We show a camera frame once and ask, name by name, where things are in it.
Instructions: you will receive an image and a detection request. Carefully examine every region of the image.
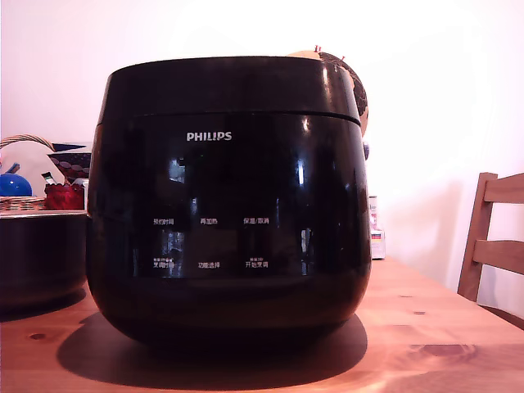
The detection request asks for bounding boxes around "black rice cooker lid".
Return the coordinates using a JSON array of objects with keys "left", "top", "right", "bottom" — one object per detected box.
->
[{"left": 97, "top": 56, "right": 362, "bottom": 124}]

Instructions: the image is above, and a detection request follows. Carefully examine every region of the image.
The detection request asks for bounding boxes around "black Philips rice cooker body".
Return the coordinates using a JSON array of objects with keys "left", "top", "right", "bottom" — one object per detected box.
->
[{"left": 85, "top": 111, "right": 373, "bottom": 354}]

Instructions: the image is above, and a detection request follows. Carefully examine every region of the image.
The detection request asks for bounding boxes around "white printed carton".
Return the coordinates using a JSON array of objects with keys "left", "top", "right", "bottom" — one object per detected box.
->
[{"left": 368, "top": 195, "right": 387, "bottom": 261}]

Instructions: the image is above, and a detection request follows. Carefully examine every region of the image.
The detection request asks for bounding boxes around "cork globe with pins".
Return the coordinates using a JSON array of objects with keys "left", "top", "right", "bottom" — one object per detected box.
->
[{"left": 284, "top": 45, "right": 370, "bottom": 137}]

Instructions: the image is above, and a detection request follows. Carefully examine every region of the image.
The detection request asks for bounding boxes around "patterned blue white bowl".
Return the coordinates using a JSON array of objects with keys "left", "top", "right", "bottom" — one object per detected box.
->
[{"left": 46, "top": 142, "right": 93, "bottom": 180}]

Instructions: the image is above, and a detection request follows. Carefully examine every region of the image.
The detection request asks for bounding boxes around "red scalloped container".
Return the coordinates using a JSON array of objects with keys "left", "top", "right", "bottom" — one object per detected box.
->
[{"left": 43, "top": 183, "right": 85, "bottom": 211}]

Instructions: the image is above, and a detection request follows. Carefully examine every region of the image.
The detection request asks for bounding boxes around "black inner cooking pot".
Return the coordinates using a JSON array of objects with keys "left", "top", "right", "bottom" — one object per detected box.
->
[{"left": 0, "top": 210, "right": 89, "bottom": 314}]

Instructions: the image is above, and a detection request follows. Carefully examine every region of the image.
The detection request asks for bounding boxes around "wooden chair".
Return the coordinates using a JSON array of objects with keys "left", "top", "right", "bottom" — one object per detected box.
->
[{"left": 457, "top": 171, "right": 524, "bottom": 329}]

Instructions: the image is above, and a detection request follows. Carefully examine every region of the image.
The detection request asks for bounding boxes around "blue round ball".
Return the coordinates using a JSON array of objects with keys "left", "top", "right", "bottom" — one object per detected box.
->
[{"left": 0, "top": 173, "right": 34, "bottom": 198}]

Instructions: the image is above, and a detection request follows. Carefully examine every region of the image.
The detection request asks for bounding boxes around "wicker basket with handle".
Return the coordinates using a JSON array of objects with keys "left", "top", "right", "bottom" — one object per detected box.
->
[{"left": 0, "top": 133, "right": 57, "bottom": 212}]

